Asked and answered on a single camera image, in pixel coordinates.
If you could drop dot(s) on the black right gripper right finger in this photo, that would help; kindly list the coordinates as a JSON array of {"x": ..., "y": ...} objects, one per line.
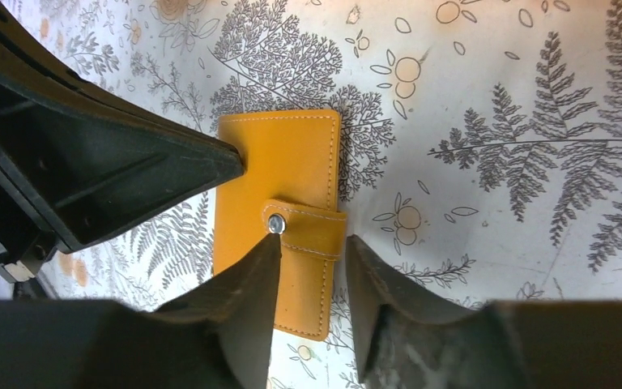
[{"x": 406, "y": 336}]

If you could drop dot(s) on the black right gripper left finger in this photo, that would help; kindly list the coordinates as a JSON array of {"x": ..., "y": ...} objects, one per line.
[{"x": 215, "y": 336}]

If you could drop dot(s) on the yellow leather card holder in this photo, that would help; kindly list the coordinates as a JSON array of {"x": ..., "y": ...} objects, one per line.
[{"x": 291, "y": 161}]

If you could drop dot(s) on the floral patterned table mat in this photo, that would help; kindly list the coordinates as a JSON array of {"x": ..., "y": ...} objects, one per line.
[{"x": 481, "y": 140}]

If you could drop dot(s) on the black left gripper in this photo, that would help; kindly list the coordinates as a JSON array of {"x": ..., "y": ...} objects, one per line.
[{"x": 78, "y": 165}]

